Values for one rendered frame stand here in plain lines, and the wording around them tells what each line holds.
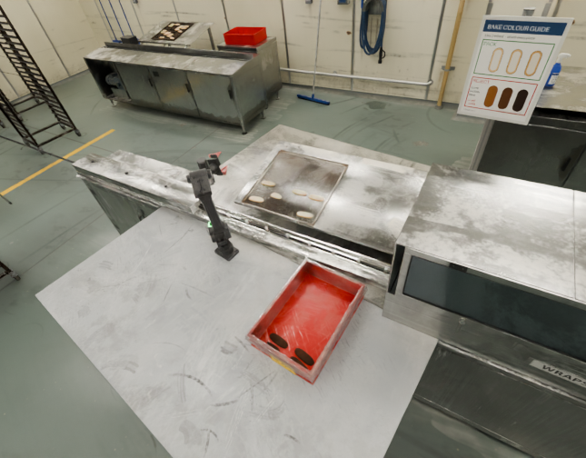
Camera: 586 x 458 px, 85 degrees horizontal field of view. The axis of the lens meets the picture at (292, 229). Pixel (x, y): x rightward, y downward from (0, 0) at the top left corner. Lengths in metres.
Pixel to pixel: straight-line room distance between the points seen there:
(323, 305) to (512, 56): 1.41
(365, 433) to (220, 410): 0.54
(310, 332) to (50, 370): 2.08
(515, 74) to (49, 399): 3.29
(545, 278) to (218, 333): 1.24
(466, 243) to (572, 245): 0.31
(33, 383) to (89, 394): 0.46
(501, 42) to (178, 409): 2.07
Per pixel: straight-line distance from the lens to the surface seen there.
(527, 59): 1.91
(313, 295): 1.58
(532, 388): 1.67
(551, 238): 1.34
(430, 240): 1.19
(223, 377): 1.48
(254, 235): 1.83
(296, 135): 2.75
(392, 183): 1.97
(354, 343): 1.47
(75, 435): 2.69
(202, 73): 4.65
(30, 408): 2.97
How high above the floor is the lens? 2.14
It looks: 45 degrees down
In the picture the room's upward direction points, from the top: 8 degrees counter-clockwise
